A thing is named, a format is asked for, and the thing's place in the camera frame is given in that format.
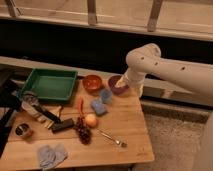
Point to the blue cup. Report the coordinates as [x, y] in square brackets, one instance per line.
[105, 95]

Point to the wooden spatula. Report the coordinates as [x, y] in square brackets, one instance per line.
[53, 115]

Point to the dark purple grapes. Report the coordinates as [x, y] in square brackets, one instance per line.
[83, 131]

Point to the red orange pepper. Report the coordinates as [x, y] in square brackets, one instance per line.
[80, 106]

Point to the black rectangular block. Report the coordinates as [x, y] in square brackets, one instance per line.
[66, 124]

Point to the orange bowl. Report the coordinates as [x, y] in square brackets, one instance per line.
[92, 83]

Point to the metal fork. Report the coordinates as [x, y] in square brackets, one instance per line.
[116, 141]

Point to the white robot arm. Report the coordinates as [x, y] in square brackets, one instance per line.
[192, 76]

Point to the purple bowl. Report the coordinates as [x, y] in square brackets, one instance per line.
[112, 85]

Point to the green plastic tray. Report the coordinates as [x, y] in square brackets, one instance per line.
[51, 85]

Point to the small metal cup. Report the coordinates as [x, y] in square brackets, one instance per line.
[24, 131]

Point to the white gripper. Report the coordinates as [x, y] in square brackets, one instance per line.
[133, 79]

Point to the blue sponge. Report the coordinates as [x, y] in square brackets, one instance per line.
[98, 107]

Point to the black handled kitchen tool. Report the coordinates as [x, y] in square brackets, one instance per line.
[46, 113]

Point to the yellow red apple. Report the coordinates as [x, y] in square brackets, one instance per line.
[91, 120]

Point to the blue grey cloth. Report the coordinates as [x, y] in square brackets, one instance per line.
[49, 158]

